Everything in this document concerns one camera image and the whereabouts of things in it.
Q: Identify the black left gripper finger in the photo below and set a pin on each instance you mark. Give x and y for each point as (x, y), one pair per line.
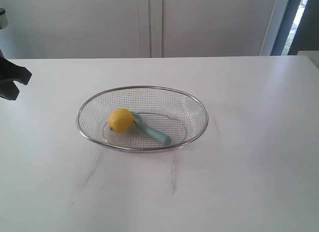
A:
(10, 72)
(9, 91)

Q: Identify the yellow lemon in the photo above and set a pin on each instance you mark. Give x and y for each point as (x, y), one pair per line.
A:
(121, 120)

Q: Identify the teal handled peeler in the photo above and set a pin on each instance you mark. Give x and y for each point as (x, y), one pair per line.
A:
(160, 137)

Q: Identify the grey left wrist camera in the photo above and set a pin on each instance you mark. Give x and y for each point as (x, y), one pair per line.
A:
(3, 19)

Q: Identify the oval metal wire basket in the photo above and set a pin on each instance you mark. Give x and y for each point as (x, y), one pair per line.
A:
(175, 113)

